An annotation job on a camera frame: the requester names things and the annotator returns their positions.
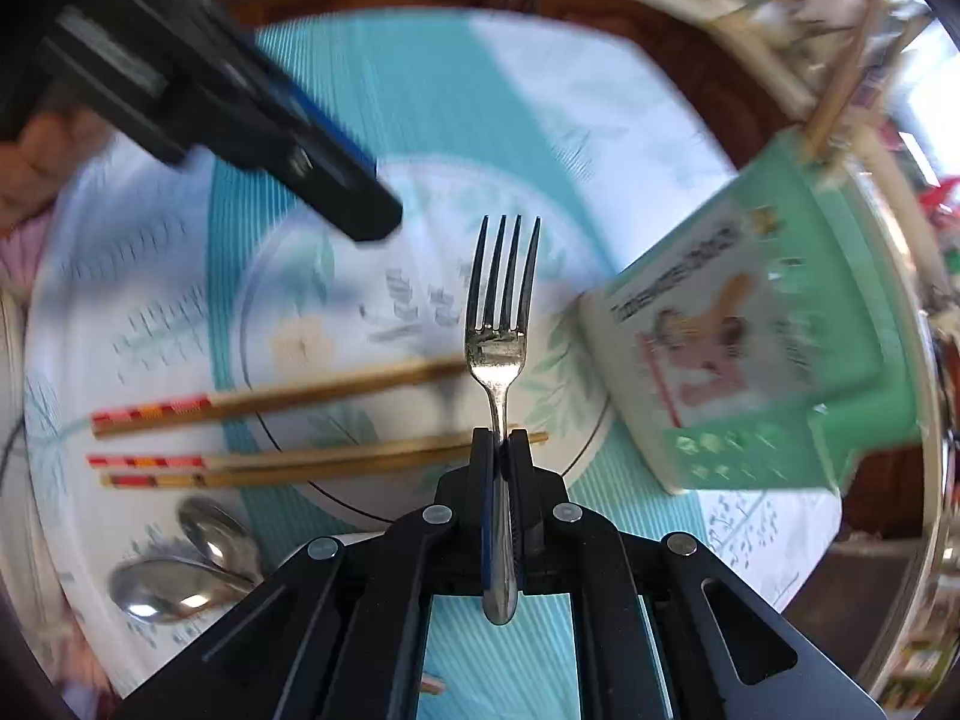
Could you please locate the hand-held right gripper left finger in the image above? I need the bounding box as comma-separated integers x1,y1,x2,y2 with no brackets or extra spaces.
109,427,500,720

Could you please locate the printed teal white tablecloth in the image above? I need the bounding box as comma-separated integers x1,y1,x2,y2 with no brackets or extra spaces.
22,7,841,720

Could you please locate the steel fork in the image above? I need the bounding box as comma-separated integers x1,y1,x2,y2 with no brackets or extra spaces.
463,214,542,625

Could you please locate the brown gold-tipped chopstick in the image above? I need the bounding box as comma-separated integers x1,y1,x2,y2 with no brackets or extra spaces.
802,0,890,158

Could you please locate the green plastic utensil holder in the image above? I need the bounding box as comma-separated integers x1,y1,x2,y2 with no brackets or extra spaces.
577,127,923,496

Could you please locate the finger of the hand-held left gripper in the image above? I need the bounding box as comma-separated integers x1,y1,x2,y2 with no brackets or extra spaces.
217,15,406,243

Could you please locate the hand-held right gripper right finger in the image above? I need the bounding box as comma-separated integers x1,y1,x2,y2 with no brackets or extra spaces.
506,427,890,720

